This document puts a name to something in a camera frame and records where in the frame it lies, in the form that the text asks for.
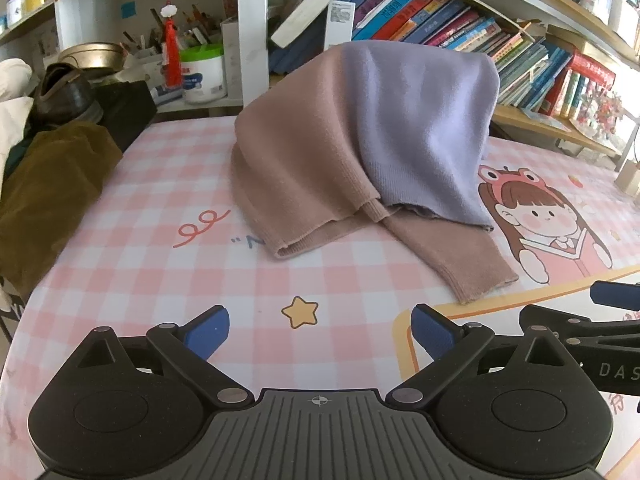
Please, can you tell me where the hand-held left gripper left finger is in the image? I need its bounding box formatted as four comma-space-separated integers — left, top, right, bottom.
60, 305, 253, 409

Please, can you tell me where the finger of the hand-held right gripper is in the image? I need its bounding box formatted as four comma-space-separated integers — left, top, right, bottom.
518, 304, 640, 350
589, 281, 640, 308

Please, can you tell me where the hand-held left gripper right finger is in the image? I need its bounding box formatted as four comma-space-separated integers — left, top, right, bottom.
386, 304, 587, 408

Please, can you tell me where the pink and lavender knit sweater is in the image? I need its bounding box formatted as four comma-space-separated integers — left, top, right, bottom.
230, 40, 521, 306

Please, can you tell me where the pink checked cartoon desk mat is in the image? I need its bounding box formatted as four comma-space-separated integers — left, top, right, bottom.
0, 110, 640, 480

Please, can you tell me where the beige pen holder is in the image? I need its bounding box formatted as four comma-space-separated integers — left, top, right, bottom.
614, 157, 640, 197

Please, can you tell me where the light blue booklet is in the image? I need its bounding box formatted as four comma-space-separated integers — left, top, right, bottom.
520, 110, 572, 134

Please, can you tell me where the black case with white letters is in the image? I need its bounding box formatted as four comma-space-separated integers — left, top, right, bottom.
0, 275, 25, 346

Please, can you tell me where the black box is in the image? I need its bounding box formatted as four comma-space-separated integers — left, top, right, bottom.
92, 80, 158, 153

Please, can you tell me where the blue and white packet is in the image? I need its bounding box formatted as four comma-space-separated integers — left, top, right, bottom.
150, 85, 185, 106

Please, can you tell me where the white tub with green lid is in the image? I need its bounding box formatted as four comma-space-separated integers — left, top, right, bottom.
179, 44, 227, 107

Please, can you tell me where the dark green cloth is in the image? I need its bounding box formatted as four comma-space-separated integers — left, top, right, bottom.
2, 132, 40, 181

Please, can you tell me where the white carton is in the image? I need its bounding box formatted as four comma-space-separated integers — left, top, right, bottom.
220, 15, 242, 102

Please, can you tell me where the red tassel ornament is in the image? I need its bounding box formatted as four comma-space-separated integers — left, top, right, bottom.
159, 4, 184, 90

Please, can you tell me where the brown leather shoe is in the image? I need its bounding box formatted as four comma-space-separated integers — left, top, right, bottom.
27, 62, 103, 133

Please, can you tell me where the brass bowl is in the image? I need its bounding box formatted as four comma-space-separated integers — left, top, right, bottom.
57, 42, 126, 81

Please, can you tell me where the bundle of pens and pencils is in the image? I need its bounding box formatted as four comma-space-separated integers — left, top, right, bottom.
120, 2, 223, 61

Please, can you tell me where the row of colourful books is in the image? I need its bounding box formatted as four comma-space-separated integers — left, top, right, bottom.
270, 0, 618, 121

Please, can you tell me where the white and orange box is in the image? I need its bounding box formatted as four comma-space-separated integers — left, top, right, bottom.
326, 1, 357, 51

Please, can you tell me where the white cloth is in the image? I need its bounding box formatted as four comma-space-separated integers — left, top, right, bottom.
0, 57, 37, 177

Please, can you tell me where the thick white-paged book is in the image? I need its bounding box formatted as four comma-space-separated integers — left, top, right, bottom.
270, 0, 361, 48

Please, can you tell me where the brown corduroy cloth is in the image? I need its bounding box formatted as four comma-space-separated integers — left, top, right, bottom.
0, 121, 124, 301

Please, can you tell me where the white shelf frame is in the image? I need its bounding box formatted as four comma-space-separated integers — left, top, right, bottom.
0, 0, 281, 121

